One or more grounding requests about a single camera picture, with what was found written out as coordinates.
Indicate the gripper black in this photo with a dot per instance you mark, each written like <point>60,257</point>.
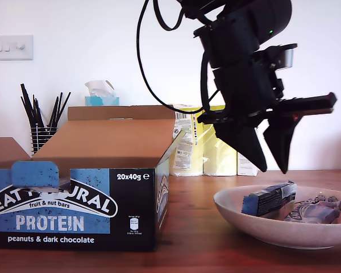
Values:
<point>244,91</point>

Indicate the blue protein snack bar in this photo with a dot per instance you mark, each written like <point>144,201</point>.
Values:
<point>321,214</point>
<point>270,202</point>

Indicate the tall white carton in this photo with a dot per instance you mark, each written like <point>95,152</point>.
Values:
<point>244,167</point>

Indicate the white floral ceramic plate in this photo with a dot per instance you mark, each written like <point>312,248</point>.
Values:
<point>258,230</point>

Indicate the snack bar carton box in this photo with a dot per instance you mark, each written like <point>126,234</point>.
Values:
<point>102,142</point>

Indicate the teal tissue box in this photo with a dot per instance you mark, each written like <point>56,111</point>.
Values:
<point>102,101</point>

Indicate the yellow wrapped paper towel pack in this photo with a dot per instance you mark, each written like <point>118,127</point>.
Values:
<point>187,153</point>

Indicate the thin black stick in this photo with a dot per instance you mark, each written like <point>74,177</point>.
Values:
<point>54,108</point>
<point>65,105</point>
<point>25,103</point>
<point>34,99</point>
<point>58,104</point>
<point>25,91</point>

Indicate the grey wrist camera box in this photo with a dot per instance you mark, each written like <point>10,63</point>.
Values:
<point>288,58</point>

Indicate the white wall light switch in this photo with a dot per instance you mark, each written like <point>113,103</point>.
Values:
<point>12,47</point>

